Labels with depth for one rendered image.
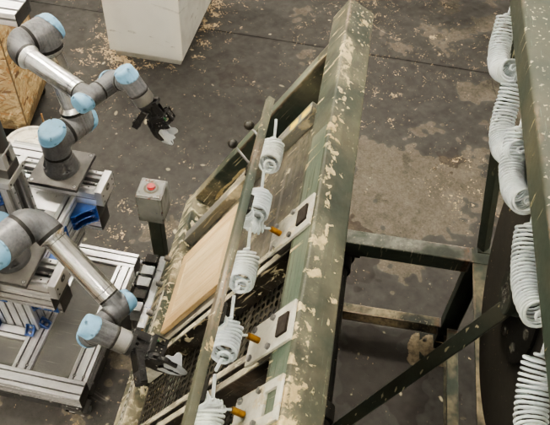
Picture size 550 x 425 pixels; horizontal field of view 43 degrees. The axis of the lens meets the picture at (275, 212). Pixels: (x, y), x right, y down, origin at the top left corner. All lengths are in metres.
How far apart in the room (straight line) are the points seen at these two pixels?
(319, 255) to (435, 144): 3.26
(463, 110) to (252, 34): 1.72
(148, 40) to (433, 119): 2.10
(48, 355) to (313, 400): 2.28
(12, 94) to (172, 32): 1.21
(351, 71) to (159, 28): 3.11
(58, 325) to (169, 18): 2.36
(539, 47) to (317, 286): 0.83
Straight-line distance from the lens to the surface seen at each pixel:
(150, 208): 3.13
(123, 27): 5.19
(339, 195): 1.75
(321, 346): 1.50
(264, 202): 1.74
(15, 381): 3.53
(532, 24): 1.97
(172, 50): 5.16
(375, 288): 3.95
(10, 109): 4.68
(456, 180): 4.61
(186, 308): 2.54
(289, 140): 2.39
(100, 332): 2.16
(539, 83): 1.78
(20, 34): 2.79
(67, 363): 3.51
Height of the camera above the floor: 3.23
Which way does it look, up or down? 50 degrees down
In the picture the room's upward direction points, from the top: 4 degrees clockwise
